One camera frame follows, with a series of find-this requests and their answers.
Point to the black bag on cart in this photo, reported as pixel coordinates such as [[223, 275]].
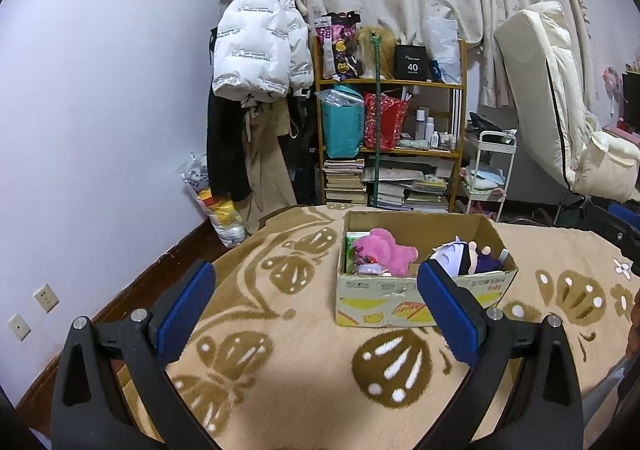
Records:
[[482, 123]]

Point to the white wall socket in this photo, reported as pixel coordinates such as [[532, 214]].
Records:
[[46, 297], [19, 327]]

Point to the pink desk fan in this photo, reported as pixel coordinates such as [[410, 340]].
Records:
[[612, 80]]

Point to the black hanging garment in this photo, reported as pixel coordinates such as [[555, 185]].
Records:
[[222, 145]]

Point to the clear plastic bag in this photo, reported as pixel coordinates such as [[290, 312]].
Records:
[[442, 45]]

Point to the blonde wig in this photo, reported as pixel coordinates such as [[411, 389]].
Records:
[[370, 50]]

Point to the white rolling cart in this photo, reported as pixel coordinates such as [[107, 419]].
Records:
[[492, 135]]

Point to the black metal frame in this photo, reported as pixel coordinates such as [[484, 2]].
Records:
[[580, 212]]

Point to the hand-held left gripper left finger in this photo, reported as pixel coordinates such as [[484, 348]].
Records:
[[182, 310]]

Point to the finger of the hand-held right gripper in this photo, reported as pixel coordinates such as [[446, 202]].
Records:
[[625, 217]]

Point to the cream recliner chair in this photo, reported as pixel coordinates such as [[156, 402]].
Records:
[[540, 80]]

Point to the plastic bag of toys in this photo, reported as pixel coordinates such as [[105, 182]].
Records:
[[225, 220]]

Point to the green pole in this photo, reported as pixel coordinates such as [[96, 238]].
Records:
[[380, 130]]

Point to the green packet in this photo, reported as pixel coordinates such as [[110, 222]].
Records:
[[352, 245]]

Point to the pink plush toy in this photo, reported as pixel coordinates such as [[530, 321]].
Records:
[[385, 250]]

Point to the purple toy in clear packet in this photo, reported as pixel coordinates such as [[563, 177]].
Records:
[[372, 270]]

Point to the stack of books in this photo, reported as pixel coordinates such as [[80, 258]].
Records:
[[342, 180]]

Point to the red patterned bag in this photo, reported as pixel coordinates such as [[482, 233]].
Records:
[[382, 123]]

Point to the cardboard box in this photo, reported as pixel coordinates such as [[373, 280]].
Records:
[[375, 300]]

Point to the black and pink printed bag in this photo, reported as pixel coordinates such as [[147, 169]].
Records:
[[335, 50]]

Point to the black hanging bag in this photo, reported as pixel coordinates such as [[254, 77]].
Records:
[[305, 165]]

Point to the pale green pouch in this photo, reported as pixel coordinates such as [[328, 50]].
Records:
[[415, 144]]

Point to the beige printed blanket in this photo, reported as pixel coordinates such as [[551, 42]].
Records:
[[300, 380]]

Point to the wooden shelf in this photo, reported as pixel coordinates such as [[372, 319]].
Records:
[[390, 83]]

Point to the folded blue cloth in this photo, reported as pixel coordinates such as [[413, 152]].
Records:
[[480, 178]]

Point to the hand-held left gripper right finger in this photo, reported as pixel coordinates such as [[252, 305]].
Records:
[[450, 315]]

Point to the purple haired doll plush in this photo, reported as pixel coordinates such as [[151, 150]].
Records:
[[460, 255]]

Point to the beige pants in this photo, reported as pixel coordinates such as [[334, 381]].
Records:
[[265, 170]]

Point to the white puffer jacket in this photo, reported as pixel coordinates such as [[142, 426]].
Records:
[[255, 30]]

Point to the black box with white print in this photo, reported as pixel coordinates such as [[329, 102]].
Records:
[[411, 64]]

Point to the teal bag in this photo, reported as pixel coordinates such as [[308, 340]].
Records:
[[342, 125]]

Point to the group of cosmetic bottles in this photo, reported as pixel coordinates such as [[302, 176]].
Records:
[[429, 125]]

